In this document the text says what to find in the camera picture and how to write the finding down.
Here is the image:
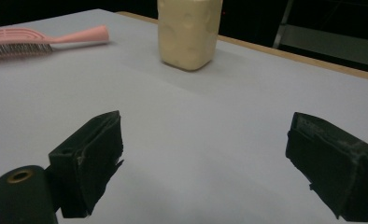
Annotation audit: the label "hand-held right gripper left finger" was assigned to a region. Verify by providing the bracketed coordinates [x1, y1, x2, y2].
[48, 110, 125, 219]

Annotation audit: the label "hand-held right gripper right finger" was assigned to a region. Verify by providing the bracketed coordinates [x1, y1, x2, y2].
[285, 112, 368, 223]

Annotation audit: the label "pink hairbrush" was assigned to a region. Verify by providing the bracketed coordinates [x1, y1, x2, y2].
[0, 24, 110, 63]

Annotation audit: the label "cream plastic container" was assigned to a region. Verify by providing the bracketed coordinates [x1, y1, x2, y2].
[157, 0, 224, 72]

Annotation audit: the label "white table sheet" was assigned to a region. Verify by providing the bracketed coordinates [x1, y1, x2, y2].
[0, 8, 368, 224]

